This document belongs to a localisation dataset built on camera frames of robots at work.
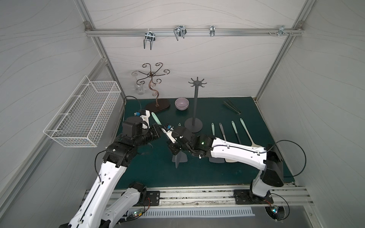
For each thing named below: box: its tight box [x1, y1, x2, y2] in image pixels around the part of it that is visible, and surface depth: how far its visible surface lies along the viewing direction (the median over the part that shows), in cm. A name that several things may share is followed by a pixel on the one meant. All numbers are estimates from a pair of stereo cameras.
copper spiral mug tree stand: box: [131, 62, 171, 114], surface depth 98 cm
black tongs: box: [222, 97, 242, 115], surface depth 117 cm
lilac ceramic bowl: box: [174, 97, 190, 111], surface depth 113 cm
